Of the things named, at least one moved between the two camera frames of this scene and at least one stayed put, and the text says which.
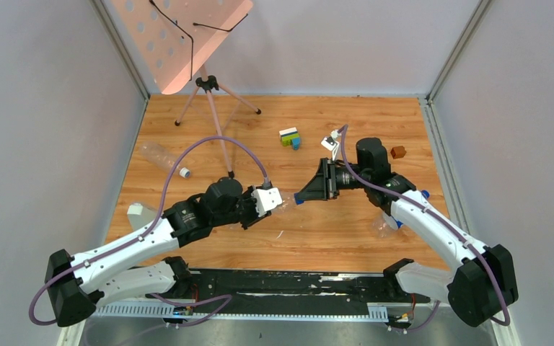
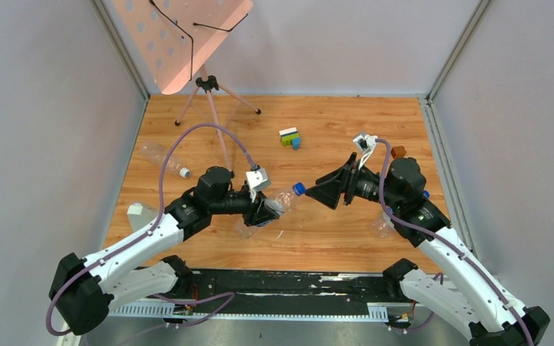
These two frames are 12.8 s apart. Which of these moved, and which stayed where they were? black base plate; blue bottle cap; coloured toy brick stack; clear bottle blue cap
Moved: blue bottle cap
Stayed: black base plate; clear bottle blue cap; coloured toy brick stack
